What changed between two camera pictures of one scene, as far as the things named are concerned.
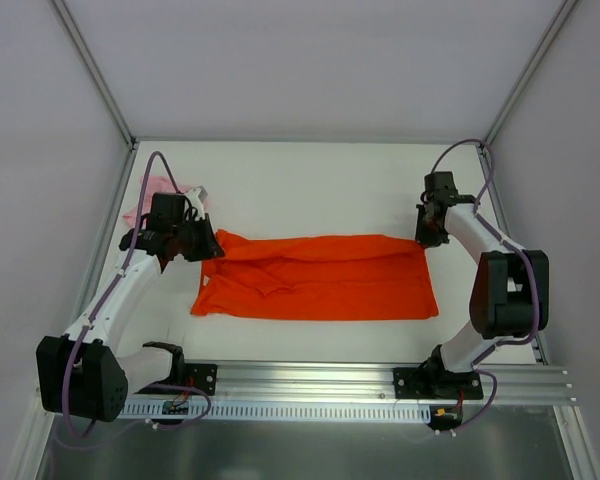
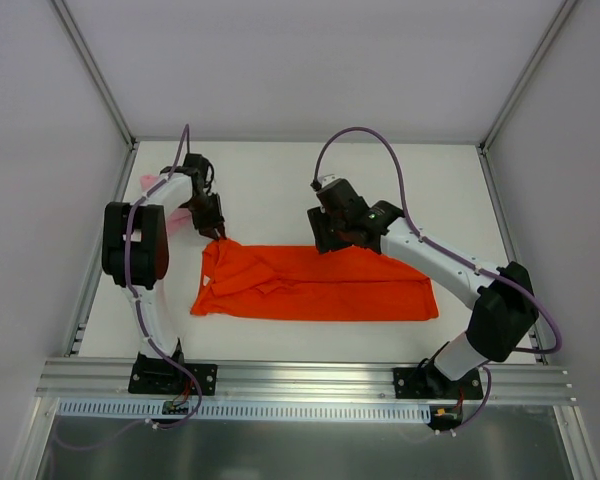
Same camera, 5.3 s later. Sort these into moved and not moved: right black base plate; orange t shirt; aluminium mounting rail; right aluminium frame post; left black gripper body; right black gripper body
Moved: right black gripper body; left black gripper body
Not moved: aluminium mounting rail; orange t shirt; right aluminium frame post; right black base plate
